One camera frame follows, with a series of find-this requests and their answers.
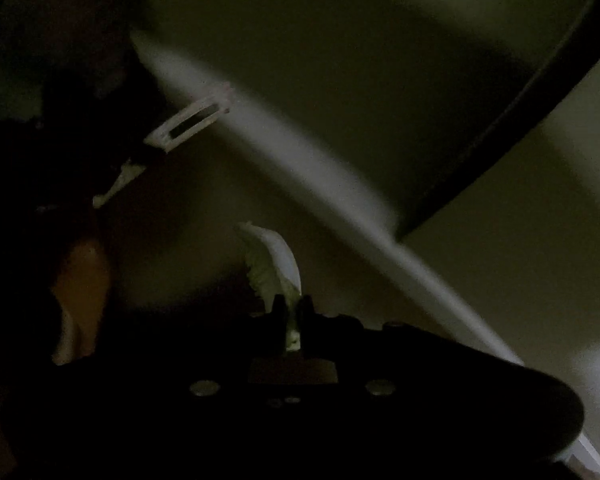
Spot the white paper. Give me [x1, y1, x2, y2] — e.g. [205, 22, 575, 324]
[235, 222, 304, 356]

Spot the orange paper packet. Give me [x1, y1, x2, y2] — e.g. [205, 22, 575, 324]
[50, 239, 114, 367]

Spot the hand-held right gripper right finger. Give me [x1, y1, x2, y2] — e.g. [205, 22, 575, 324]
[299, 295, 432, 397]

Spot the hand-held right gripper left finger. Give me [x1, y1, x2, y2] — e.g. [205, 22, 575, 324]
[180, 294, 288, 397]

